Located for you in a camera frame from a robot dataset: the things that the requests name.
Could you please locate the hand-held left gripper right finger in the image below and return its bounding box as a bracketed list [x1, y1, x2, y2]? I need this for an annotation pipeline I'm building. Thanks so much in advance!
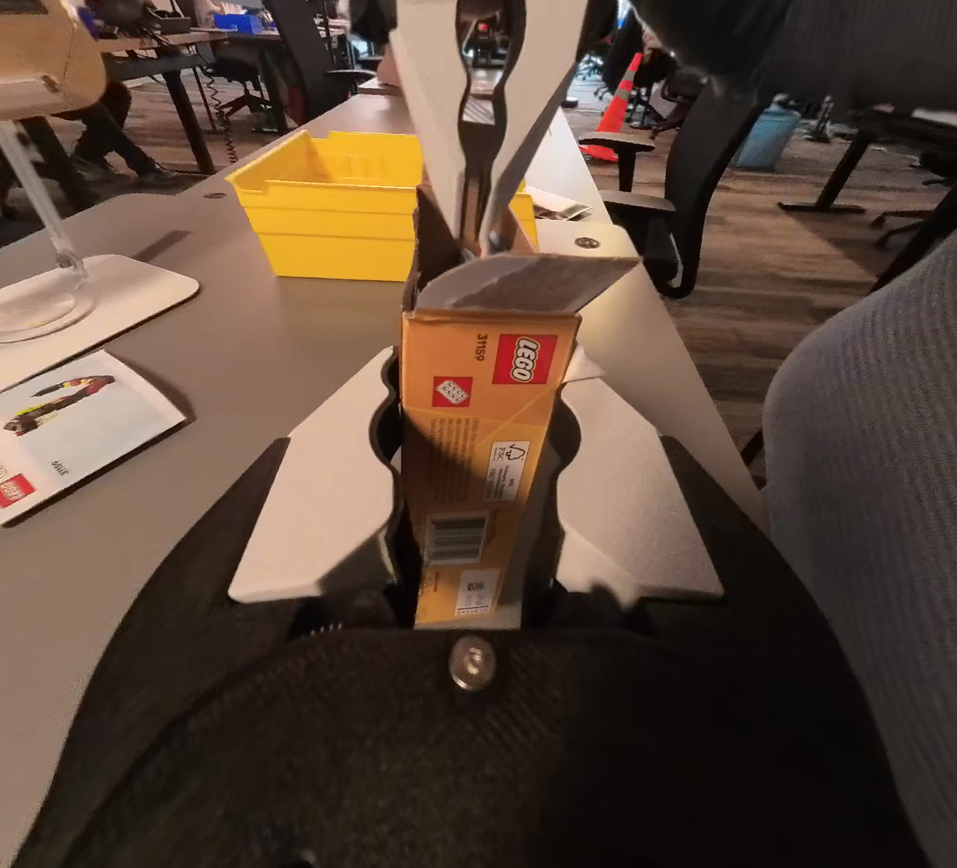
[553, 360, 725, 601]

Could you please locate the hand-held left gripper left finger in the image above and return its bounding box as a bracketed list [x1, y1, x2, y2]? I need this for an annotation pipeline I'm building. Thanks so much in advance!
[226, 347, 411, 626]

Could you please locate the colourful lego set box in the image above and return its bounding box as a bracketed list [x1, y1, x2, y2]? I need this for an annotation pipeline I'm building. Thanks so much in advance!
[400, 184, 644, 631]

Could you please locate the black office chair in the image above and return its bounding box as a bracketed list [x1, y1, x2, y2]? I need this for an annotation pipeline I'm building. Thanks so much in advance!
[598, 72, 760, 301]
[260, 0, 375, 137]

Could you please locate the orange traffic cone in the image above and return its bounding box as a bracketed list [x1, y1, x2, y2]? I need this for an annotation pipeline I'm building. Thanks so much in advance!
[579, 52, 645, 162]

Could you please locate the small printed paper sheet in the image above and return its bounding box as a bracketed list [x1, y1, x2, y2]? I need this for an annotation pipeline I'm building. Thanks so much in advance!
[525, 186, 593, 222]

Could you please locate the person's grey clothing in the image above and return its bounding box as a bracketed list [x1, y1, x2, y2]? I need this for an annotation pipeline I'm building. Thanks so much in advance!
[763, 233, 957, 868]

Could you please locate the yellow plastic bin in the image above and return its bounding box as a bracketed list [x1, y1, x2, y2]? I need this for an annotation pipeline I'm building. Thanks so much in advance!
[226, 130, 539, 284]

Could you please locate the snake instruction booklet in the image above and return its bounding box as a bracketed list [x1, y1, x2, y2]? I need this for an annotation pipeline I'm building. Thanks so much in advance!
[0, 350, 188, 529]

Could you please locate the light blue waste bin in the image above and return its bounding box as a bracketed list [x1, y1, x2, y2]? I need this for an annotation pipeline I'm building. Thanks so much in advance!
[729, 102, 802, 172]

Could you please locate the office desk with black legs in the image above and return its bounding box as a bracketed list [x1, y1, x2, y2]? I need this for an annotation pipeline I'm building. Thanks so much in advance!
[778, 106, 957, 215]
[97, 27, 233, 174]

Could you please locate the clear stand with white base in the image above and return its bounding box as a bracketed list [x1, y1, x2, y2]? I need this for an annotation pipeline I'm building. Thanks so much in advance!
[0, 121, 201, 391]

